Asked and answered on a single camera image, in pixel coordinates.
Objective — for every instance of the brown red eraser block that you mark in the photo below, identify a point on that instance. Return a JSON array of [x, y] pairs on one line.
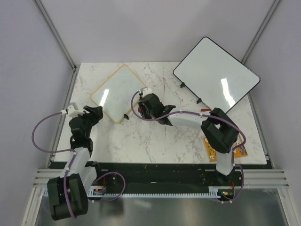
[[205, 110]]

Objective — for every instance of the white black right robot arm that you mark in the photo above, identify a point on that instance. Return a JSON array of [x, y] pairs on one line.
[[220, 131]]

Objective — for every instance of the black-framed large whiteboard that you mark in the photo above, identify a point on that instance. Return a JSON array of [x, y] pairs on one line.
[[215, 76]]

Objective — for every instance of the yellow-framed small whiteboard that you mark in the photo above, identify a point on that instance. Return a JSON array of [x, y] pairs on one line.
[[115, 94]]

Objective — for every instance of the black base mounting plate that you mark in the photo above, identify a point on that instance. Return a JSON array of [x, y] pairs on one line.
[[163, 178]]

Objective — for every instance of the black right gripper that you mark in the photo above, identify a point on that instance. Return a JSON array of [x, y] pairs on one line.
[[143, 110]]

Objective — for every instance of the aluminium extrusion rail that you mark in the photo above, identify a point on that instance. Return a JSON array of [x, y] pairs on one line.
[[253, 178]]

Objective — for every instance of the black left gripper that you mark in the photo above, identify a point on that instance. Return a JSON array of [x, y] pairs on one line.
[[96, 114]]

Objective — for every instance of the orange picture book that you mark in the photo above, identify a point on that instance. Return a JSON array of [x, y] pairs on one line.
[[238, 153]]

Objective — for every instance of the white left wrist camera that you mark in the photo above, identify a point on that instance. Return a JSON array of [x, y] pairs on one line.
[[73, 111]]

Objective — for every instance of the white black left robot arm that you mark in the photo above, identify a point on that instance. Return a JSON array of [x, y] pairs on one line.
[[67, 193]]

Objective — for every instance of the white slotted cable duct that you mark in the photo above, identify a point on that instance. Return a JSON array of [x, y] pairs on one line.
[[212, 193]]

